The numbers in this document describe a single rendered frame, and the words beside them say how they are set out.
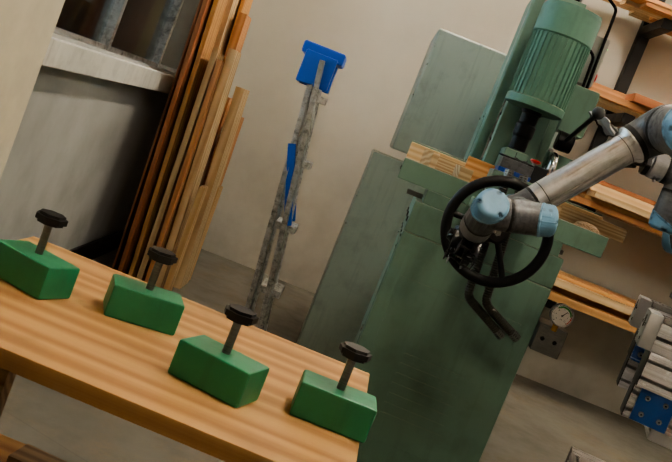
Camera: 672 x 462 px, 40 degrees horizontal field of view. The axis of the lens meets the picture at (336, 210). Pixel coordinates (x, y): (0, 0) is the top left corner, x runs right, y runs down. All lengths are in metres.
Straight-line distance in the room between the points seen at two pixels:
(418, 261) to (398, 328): 0.20
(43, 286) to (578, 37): 1.78
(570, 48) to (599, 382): 3.01
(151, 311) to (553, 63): 1.60
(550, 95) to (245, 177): 2.73
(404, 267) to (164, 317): 1.28
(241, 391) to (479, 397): 1.52
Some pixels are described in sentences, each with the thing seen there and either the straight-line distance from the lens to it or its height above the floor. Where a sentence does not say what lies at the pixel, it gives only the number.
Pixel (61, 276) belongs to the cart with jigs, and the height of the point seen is 0.57.
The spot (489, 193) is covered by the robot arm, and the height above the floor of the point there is 0.90.
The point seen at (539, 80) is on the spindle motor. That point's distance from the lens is 2.67.
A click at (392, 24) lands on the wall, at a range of 5.09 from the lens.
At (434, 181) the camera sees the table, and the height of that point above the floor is 0.87.
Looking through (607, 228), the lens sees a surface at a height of 0.92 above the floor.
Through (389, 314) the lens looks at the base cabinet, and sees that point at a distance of 2.59.
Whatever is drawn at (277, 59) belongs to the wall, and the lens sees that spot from 5.10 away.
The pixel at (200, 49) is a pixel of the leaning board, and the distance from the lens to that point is 3.75.
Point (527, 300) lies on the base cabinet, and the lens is 2.60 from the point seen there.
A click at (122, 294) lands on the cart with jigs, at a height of 0.57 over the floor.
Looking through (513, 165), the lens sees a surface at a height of 0.99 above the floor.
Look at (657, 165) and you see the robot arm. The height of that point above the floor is 1.13.
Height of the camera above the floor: 0.91
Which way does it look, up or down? 5 degrees down
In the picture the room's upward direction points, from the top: 22 degrees clockwise
